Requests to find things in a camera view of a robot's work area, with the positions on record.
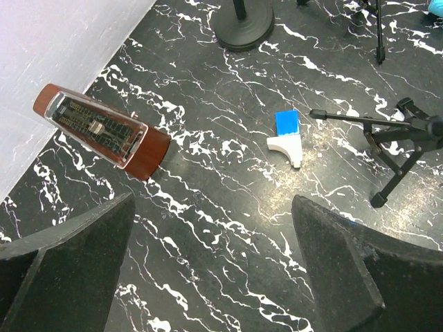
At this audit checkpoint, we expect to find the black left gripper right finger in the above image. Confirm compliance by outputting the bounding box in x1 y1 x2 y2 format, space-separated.
291 195 442 331

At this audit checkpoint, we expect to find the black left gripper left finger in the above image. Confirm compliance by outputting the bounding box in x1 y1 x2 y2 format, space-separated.
1 194 135 331

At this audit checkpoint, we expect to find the black tripod stand blue mic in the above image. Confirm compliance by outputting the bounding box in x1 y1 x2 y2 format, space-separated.
308 97 443 208

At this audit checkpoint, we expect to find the blue white toy block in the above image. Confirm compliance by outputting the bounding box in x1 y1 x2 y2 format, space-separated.
266 109 303 169

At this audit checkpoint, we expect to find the black shock mount tripod stand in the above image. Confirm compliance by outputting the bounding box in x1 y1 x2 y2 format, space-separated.
297 0 387 65

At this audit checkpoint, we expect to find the blue microphone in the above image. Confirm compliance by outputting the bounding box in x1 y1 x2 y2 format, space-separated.
428 0 443 18

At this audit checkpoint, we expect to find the black round base mic stand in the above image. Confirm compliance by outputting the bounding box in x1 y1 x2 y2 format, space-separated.
211 0 275 52

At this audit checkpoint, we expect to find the brown metronome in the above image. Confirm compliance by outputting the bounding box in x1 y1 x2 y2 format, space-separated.
33 84 171 181

